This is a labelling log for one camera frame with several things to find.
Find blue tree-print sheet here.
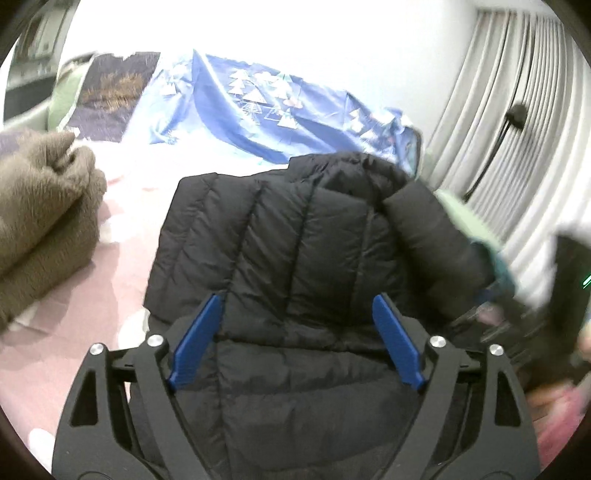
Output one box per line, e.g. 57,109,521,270
123,50,422,175

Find brown fleece garment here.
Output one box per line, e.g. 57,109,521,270
1,131,107,330

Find black floor lamp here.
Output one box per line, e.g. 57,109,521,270
462,102,528,203

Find grey pleated curtain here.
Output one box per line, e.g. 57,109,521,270
422,9,590,303

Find black puffer jacket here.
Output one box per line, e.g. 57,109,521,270
144,153,494,479

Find green quilted pillow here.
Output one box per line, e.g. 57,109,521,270
47,64,89,130

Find dark kitchen cabinet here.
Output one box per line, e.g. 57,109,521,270
1,1,80,122

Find dark teal garment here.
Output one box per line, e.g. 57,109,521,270
475,241,517,300

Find dark navy patterned pillow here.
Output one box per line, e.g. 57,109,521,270
59,52,160,142

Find green pillow by curtain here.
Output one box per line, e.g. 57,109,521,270
434,189,503,252

